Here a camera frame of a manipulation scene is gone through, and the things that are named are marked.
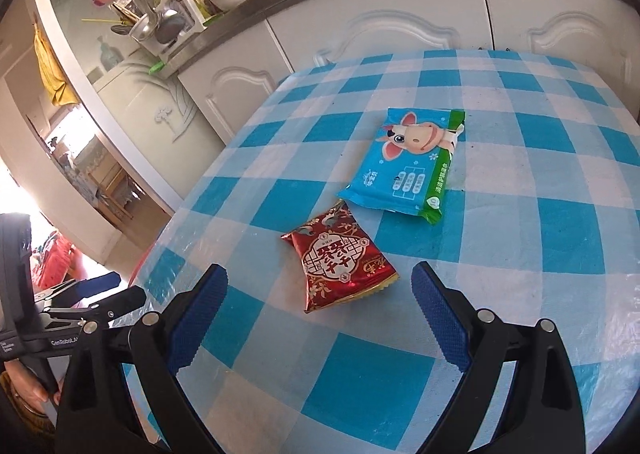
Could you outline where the person's left hand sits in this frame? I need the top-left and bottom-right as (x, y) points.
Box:
(0, 360), (63, 413)

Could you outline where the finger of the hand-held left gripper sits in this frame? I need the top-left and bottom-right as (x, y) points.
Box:
(94, 285), (148, 326)
(74, 272), (122, 301)

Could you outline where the white cabinet door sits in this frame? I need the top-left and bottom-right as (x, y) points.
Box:
(476, 0), (639, 68)
(266, 0), (494, 81)
(176, 18), (297, 151)

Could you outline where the red patterned snack packet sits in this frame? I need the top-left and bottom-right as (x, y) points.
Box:
(279, 200), (401, 314)

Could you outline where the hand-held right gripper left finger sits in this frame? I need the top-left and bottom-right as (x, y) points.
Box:
(55, 263), (230, 454)

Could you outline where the blue white checkered tablecloth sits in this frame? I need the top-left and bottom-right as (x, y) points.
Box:
(120, 48), (640, 454)

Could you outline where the yellow towel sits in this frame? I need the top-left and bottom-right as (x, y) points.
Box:
(33, 23), (82, 108)

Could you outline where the white dish rack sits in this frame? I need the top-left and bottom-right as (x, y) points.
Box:
(111, 0), (242, 61)

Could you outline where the blue wet wipes pack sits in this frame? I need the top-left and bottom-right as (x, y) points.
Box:
(336, 106), (467, 225)

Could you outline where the red bedding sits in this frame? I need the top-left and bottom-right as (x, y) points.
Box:
(30, 228), (89, 288)

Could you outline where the wooden chair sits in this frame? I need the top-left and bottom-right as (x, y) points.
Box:
(86, 153), (144, 221)

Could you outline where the metal utensil holder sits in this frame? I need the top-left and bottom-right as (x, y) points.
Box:
(111, 0), (187, 46)

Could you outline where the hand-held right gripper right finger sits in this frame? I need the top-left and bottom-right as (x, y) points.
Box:
(410, 260), (587, 454)

